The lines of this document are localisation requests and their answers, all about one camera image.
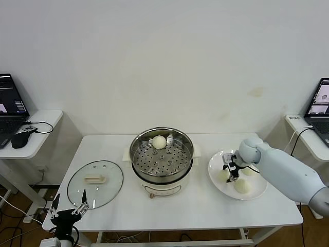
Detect white round plate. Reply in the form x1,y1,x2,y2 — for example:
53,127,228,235
208,150,268,201

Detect white floor cable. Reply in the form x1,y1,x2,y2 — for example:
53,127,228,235
0,195,43,225

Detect glass pot lid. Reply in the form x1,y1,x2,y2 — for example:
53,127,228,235
67,160,124,210

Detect black computer mouse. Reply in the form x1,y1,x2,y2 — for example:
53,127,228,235
11,131,32,149

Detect black open laptop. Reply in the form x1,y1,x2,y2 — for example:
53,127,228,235
303,78,329,149
0,74,31,150

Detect white laptop cable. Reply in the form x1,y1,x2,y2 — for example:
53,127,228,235
289,125,313,155

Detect white table frame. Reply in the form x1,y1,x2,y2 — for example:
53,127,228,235
96,227,283,247

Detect white side desk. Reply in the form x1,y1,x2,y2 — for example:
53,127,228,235
285,115,329,220
0,110,64,206

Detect white power strip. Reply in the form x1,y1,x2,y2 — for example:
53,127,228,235
22,215,43,224

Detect black cable with adapter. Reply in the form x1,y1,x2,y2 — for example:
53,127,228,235
290,127,314,247

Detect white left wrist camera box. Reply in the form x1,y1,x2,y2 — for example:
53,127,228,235
39,237,62,247

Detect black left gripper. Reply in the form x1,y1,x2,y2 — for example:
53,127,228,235
47,189,90,239

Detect black hub cable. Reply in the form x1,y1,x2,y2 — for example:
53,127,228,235
27,120,54,135

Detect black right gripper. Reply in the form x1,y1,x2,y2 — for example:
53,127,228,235
221,154,244,184

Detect perforated steel steamer basket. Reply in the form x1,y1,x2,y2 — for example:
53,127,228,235
129,126,195,182

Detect cream electric cooker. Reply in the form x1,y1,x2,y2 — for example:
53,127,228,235
123,145,203,200

